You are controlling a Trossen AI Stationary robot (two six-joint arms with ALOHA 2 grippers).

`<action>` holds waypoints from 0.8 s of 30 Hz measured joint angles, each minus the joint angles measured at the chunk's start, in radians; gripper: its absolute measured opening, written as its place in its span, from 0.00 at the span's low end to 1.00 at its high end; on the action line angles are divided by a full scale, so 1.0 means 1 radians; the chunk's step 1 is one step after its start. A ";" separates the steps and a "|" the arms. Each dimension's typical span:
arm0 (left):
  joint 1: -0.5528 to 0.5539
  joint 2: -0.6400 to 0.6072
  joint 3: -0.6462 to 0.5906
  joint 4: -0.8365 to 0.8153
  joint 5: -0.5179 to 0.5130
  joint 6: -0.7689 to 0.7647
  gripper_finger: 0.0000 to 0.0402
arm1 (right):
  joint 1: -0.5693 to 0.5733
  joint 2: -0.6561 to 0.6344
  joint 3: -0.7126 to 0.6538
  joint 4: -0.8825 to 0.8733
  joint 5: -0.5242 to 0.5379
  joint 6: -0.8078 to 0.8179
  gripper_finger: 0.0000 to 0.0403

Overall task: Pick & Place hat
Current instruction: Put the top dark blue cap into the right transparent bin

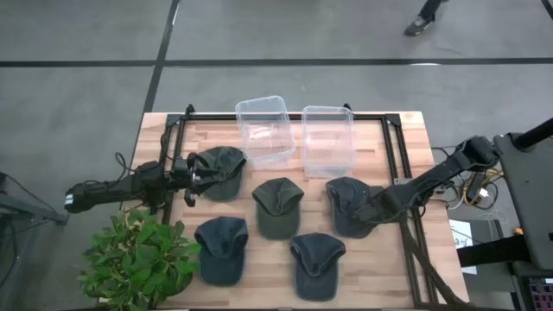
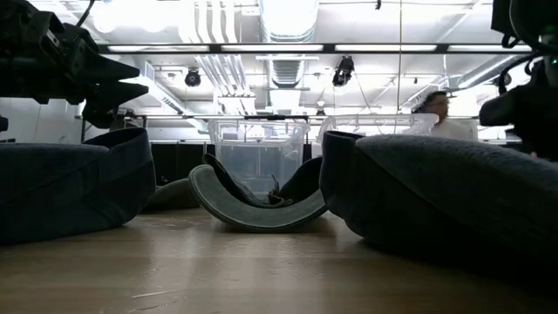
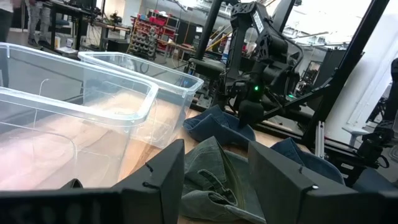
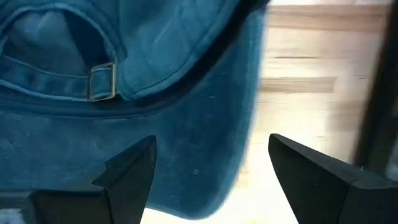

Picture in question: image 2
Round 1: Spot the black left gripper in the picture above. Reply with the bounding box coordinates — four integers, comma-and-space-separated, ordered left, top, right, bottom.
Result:
0, 0, 150, 130

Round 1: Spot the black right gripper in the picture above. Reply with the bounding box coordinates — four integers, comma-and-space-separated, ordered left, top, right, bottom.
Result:
479, 56, 558, 160

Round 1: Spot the navy blue cap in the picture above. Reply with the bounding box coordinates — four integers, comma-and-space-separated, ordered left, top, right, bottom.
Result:
0, 126, 157, 245
319, 130, 558, 280

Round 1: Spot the person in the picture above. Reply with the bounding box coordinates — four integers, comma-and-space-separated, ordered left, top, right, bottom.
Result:
412, 90, 474, 141

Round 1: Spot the black ceiling spotlight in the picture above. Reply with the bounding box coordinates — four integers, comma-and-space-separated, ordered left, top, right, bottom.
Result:
184, 67, 202, 88
331, 55, 356, 87

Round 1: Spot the clear plastic bin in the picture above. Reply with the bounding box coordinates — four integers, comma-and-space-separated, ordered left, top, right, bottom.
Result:
316, 112, 440, 152
207, 118, 311, 195

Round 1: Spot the black overhead light bar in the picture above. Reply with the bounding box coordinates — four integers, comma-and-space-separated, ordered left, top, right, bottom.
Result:
98, 42, 534, 55

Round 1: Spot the silver ventilation duct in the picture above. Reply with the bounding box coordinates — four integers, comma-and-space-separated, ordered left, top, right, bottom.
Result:
259, 0, 320, 88

